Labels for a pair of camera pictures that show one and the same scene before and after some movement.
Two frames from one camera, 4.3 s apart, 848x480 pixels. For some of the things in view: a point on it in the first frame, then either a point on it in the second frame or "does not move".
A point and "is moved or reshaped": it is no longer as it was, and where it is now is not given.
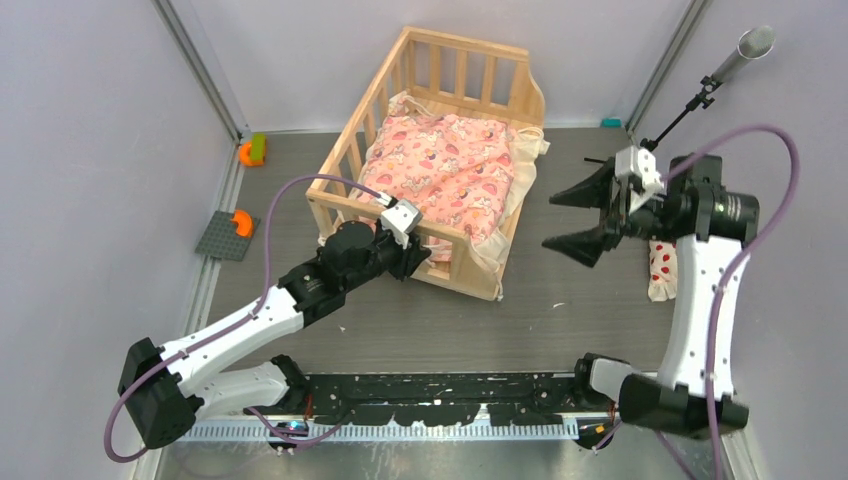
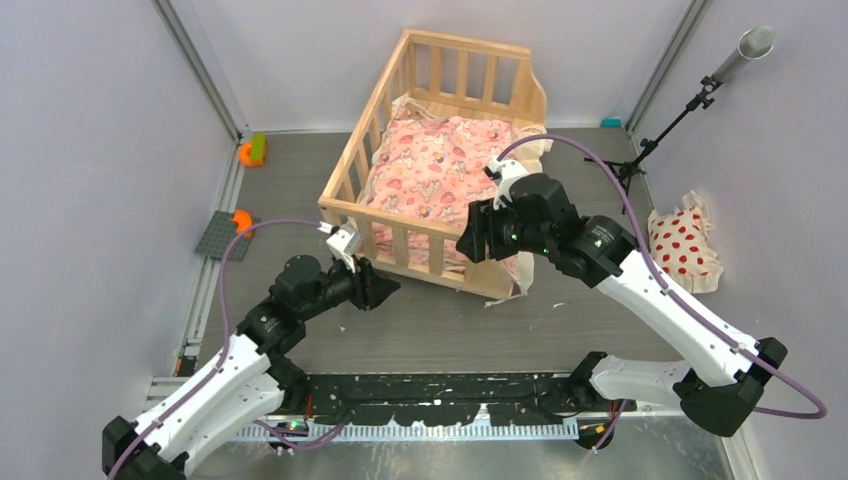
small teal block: x=611 y=122 does not move
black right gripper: x=587 y=245 to x=472 y=241
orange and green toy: x=253 y=153 does not move
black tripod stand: x=755 y=42 does not move
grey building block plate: x=222 y=240 does not move
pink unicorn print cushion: x=462 y=174 is moved or reshaped
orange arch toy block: x=244 y=223 does not move
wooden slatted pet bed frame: x=453 y=69 is moved or reshaped
